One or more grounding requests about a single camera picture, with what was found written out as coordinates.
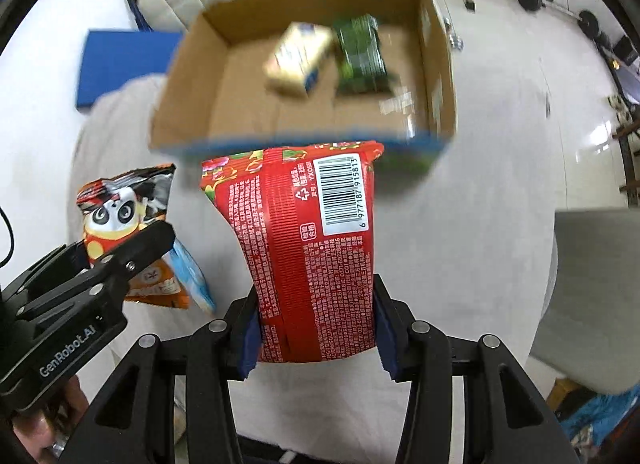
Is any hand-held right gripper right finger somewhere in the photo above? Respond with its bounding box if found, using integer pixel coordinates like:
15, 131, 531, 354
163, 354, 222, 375
374, 273, 577, 464

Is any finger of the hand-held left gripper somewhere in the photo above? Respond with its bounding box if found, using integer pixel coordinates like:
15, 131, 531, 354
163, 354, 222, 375
75, 221, 177, 306
0, 241, 92, 301

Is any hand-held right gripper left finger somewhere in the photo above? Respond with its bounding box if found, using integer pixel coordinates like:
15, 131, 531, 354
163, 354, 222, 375
75, 293, 262, 464

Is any orange panda snack packet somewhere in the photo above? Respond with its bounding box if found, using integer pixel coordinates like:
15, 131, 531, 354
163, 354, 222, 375
76, 163, 193, 312

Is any red snack packet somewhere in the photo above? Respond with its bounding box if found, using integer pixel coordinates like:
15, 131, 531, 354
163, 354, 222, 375
200, 140, 386, 364

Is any cardboard box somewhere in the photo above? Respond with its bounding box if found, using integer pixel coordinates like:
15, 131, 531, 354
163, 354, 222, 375
149, 0, 458, 177

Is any person's left hand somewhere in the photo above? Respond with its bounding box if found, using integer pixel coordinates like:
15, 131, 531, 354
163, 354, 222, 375
10, 375, 94, 464

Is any light blue packet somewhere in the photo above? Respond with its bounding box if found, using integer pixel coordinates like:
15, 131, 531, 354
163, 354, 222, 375
162, 238, 218, 316

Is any beige tablecloth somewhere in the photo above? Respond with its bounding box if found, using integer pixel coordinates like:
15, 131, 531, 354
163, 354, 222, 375
65, 52, 558, 450

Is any blue foam mat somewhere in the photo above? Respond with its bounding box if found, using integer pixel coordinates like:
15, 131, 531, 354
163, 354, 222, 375
75, 29, 185, 112

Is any grey upholstered seat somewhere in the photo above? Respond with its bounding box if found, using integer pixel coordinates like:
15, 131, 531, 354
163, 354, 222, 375
529, 209, 640, 396

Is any blue printed cloth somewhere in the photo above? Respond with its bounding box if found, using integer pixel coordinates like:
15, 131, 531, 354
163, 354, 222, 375
559, 391, 640, 462

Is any yellow packet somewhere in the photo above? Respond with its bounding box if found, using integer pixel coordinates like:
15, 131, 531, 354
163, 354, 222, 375
263, 22, 335, 98

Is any green packet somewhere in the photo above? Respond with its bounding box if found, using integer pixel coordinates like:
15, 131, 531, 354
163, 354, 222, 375
332, 14, 392, 96

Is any wooden shelf rack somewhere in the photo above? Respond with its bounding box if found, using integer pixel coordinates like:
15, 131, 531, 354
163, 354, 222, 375
607, 92, 640, 207

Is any black cable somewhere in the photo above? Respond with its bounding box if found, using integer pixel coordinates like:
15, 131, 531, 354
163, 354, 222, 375
0, 207, 17, 267

